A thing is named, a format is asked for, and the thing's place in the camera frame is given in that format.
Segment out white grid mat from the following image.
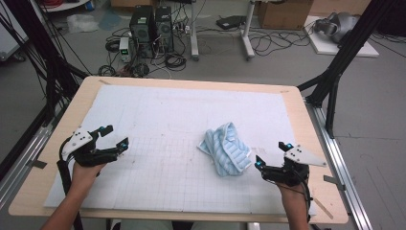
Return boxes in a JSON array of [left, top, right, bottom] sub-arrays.
[[43, 83, 318, 218]]

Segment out thin wooden stick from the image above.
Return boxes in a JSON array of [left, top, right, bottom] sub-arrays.
[[310, 195, 334, 220]]

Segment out person's left hand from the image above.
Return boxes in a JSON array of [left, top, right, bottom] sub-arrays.
[[70, 161, 107, 193]]

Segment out brown cardboard box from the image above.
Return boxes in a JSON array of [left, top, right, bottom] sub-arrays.
[[258, 0, 314, 31]]

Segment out tangle of black floor cables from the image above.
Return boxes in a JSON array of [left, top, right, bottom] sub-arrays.
[[248, 27, 312, 58]]

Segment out large black computer tower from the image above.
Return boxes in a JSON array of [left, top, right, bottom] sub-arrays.
[[128, 5, 157, 59]]

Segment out coil of black cable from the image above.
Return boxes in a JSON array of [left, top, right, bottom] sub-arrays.
[[164, 52, 188, 72]]

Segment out black tape strip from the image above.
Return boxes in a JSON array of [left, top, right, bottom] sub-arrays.
[[27, 158, 48, 170]]

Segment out clear plastic bag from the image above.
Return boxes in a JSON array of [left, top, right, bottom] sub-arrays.
[[66, 13, 100, 35]]

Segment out white floor board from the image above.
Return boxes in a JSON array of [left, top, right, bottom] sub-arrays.
[[303, 14, 380, 58]]

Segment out white desk leg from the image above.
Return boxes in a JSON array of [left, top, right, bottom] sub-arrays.
[[241, 0, 257, 61], [190, 0, 200, 61]]

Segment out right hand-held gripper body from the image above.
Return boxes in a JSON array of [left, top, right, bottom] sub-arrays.
[[260, 144, 327, 188]]

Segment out person's right hand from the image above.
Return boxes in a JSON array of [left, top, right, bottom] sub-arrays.
[[277, 181, 310, 206]]

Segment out white power supply box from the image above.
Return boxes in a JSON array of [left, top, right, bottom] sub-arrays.
[[118, 36, 132, 63]]

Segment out blue striped towel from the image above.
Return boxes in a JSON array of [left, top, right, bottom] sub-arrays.
[[196, 122, 253, 177]]

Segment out black flat device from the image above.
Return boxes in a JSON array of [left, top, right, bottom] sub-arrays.
[[215, 14, 247, 31]]

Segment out aluminium rail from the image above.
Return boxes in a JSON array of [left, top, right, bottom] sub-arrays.
[[305, 102, 373, 230], [0, 123, 56, 209]]

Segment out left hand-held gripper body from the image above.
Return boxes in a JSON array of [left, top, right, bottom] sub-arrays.
[[60, 126, 120, 168]]

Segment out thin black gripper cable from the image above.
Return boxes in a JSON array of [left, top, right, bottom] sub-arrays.
[[271, 169, 314, 224]]

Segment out slim black computer tower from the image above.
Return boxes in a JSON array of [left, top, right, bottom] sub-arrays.
[[154, 5, 176, 54]]

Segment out black metal frame strut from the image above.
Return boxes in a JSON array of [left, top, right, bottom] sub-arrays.
[[296, 0, 396, 140], [4, 0, 90, 121]]

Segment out grey white cabinet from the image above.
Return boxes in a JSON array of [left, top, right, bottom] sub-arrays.
[[0, 6, 30, 61]]

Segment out thick black gripper cable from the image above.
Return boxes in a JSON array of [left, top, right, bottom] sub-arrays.
[[56, 135, 84, 230]]

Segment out grey headset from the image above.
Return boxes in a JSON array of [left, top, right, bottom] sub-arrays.
[[313, 11, 360, 44]]

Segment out grey tape strip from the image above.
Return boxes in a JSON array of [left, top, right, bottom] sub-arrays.
[[323, 174, 347, 192]]

